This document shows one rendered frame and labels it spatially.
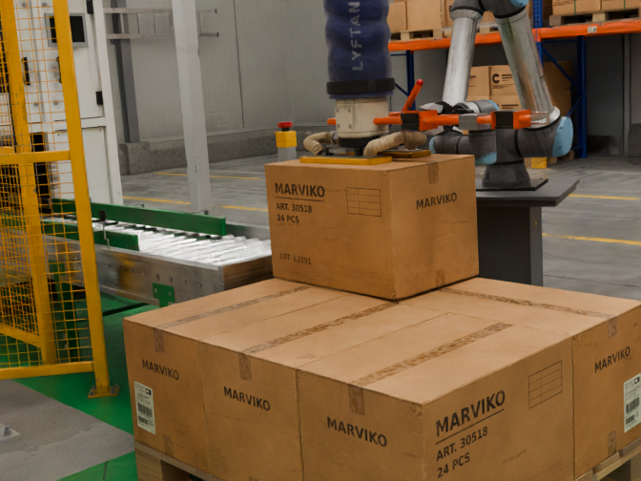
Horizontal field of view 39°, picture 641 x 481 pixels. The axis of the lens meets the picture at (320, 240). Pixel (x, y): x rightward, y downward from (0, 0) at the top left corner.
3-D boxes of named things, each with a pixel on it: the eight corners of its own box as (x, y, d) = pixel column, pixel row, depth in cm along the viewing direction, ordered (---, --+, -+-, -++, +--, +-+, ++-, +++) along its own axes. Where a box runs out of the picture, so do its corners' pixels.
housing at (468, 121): (457, 130, 265) (457, 115, 265) (471, 128, 270) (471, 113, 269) (476, 130, 260) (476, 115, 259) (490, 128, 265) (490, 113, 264)
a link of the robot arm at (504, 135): (495, 157, 366) (493, 115, 363) (534, 156, 356) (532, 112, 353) (478, 162, 354) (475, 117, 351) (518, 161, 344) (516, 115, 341)
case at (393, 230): (273, 277, 316) (263, 164, 309) (354, 256, 342) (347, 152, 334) (396, 301, 271) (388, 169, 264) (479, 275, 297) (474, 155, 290)
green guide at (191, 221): (52, 212, 515) (51, 197, 514) (70, 210, 522) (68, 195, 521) (222, 236, 400) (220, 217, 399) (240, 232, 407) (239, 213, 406)
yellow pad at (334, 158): (299, 163, 304) (298, 148, 303) (320, 159, 310) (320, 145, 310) (370, 166, 279) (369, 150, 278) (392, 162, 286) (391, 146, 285)
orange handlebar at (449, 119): (303, 127, 316) (302, 116, 316) (363, 119, 336) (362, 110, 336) (523, 126, 249) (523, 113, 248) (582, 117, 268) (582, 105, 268)
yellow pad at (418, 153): (340, 156, 316) (339, 142, 315) (359, 154, 323) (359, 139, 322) (411, 159, 291) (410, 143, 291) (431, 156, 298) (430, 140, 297)
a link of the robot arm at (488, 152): (471, 164, 311) (469, 129, 309) (502, 164, 304) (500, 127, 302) (459, 167, 304) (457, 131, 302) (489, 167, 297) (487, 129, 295)
